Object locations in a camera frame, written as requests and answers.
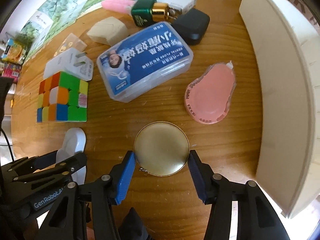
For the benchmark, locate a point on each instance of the pink tube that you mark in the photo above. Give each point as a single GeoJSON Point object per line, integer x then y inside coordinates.
{"type": "Point", "coordinates": [120, 6]}

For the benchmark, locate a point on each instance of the colourful snack boxes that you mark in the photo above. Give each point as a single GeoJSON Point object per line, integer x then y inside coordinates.
{"type": "Point", "coordinates": [13, 58]}

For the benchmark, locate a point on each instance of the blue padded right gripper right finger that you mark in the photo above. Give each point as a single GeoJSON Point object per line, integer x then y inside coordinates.
{"type": "Point", "coordinates": [201, 174]}

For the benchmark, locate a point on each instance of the pink correction tape dispenser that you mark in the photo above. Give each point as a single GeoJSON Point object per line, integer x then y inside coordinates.
{"type": "Point", "coordinates": [208, 98]}

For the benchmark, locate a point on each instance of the black plug adapter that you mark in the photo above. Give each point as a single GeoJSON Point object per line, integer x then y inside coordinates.
{"type": "Point", "coordinates": [192, 26]}

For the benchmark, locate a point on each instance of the white plug charger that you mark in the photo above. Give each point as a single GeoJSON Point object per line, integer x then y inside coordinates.
{"type": "Point", "coordinates": [72, 62]}

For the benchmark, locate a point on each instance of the blue dental floss box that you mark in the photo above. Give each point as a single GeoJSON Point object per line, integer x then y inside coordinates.
{"type": "Point", "coordinates": [143, 61]}

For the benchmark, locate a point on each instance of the colourful rubiks cube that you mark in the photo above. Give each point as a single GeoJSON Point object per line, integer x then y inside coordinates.
{"type": "Point", "coordinates": [62, 98]}

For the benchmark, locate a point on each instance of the white plastic bin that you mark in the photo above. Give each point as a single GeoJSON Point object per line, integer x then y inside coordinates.
{"type": "Point", "coordinates": [286, 47]}

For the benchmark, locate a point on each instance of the green gold perfume bottle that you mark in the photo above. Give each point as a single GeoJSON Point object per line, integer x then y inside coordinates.
{"type": "Point", "coordinates": [148, 12]}

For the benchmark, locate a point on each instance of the white plastic clip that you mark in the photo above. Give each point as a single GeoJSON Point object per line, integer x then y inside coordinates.
{"type": "Point", "coordinates": [74, 142]}

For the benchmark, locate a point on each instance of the grape print poster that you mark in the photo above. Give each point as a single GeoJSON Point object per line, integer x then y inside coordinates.
{"type": "Point", "coordinates": [51, 18]}

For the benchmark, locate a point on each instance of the clear small packet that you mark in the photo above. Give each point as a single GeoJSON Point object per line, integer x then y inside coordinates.
{"type": "Point", "coordinates": [71, 41]}

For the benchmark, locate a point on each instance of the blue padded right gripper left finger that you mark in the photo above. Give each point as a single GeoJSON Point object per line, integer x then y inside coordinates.
{"type": "Point", "coordinates": [126, 170]}

